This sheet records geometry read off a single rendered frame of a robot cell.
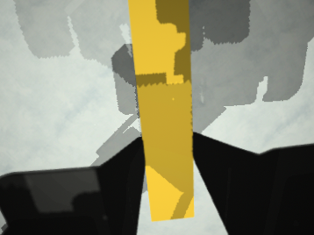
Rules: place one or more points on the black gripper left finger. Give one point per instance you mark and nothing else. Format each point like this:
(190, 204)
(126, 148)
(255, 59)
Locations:
(109, 193)

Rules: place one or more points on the yellow bar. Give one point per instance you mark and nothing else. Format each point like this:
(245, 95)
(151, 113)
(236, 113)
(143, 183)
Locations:
(162, 61)

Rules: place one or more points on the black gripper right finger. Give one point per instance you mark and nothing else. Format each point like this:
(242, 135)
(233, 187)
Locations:
(245, 187)

